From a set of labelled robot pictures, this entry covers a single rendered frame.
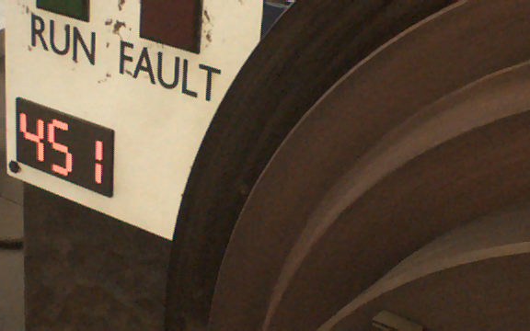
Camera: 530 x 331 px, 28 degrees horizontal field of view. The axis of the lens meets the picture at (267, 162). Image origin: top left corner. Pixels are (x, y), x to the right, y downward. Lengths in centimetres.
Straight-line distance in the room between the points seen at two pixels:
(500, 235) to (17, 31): 44
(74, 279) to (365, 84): 42
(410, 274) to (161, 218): 36
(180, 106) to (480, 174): 31
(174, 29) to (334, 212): 25
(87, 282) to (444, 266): 47
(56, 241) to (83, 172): 9
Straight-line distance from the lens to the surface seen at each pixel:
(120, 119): 63
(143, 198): 64
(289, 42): 38
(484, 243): 28
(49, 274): 75
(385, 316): 29
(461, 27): 33
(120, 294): 71
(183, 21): 58
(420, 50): 34
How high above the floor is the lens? 136
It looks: 23 degrees down
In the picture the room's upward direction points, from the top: 5 degrees clockwise
